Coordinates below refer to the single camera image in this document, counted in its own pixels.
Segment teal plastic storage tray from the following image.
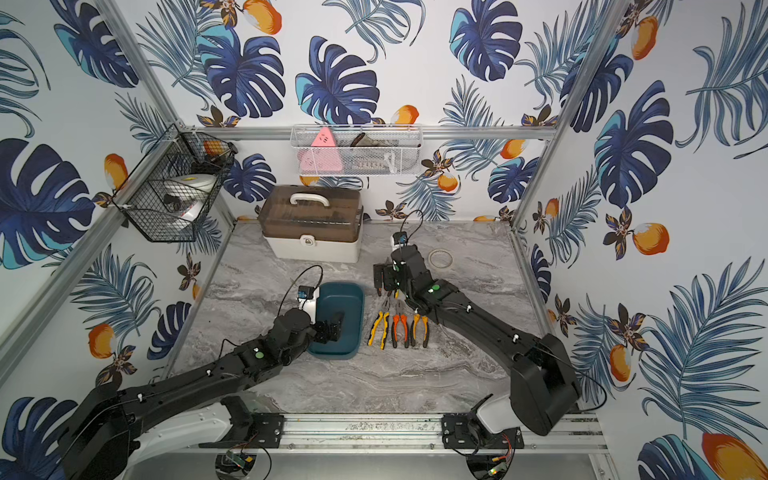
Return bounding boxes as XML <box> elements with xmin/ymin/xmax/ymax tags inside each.
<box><xmin>308</xmin><ymin>282</ymin><xmax>365</xmax><ymax>360</ymax></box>

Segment yellow black combination pliers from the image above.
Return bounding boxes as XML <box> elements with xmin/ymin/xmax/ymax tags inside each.
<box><xmin>367</xmin><ymin>297</ymin><xmax>390</xmax><ymax>350</ymax></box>

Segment orange long nose pliers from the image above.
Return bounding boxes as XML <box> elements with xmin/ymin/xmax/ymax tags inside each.
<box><xmin>391</xmin><ymin>300</ymin><xmax>410</xmax><ymax>348</ymax></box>

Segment orange black cutting pliers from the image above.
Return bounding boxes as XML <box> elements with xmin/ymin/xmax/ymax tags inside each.
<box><xmin>410</xmin><ymin>312</ymin><xmax>430</xmax><ymax>348</ymax></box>

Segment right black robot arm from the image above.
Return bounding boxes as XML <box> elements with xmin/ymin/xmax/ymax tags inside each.
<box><xmin>373</xmin><ymin>245</ymin><xmax>581</xmax><ymax>436</ymax></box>

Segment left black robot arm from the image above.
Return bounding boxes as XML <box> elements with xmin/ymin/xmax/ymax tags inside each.
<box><xmin>58</xmin><ymin>308</ymin><xmax>345</xmax><ymax>479</ymax></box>

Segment masking tape roll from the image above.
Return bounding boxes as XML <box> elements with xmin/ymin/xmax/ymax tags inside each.
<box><xmin>428</xmin><ymin>248</ymin><xmax>454</xmax><ymax>269</ymax></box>

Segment white brown toolbox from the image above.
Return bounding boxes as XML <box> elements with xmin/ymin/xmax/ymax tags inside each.
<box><xmin>258</xmin><ymin>185</ymin><xmax>363</xmax><ymax>263</ymax></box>

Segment pink triangle card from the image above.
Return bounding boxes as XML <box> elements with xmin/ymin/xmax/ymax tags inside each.
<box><xmin>298</xmin><ymin>127</ymin><xmax>343</xmax><ymax>175</ymax></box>

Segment white bowl in basket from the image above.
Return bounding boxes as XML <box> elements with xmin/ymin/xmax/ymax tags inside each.
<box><xmin>162</xmin><ymin>174</ymin><xmax>216</xmax><ymax>230</ymax></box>

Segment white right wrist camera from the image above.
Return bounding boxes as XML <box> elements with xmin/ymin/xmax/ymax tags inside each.
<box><xmin>391</xmin><ymin>231</ymin><xmax>409</xmax><ymax>251</ymax></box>

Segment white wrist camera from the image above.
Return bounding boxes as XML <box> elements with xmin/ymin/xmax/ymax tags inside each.
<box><xmin>391</xmin><ymin>231</ymin><xmax>409</xmax><ymax>251</ymax></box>
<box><xmin>297</xmin><ymin>286</ymin><xmax>318</xmax><ymax>317</ymax></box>

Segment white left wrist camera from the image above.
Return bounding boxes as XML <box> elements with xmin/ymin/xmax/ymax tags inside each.
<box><xmin>297</xmin><ymin>286</ymin><xmax>318</xmax><ymax>317</ymax></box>

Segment white mesh wall basket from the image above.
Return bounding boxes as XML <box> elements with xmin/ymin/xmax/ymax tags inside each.
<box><xmin>290</xmin><ymin>124</ymin><xmax>423</xmax><ymax>177</ymax></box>

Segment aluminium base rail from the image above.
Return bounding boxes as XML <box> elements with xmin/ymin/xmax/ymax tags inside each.
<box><xmin>116</xmin><ymin>412</ymin><xmax>608</xmax><ymax>455</ymax></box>

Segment black wire basket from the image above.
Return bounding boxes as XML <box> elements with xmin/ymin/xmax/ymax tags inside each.
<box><xmin>111</xmin><ymin>125</ymin><xmax>238</xmax><ymax>243</ymax></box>

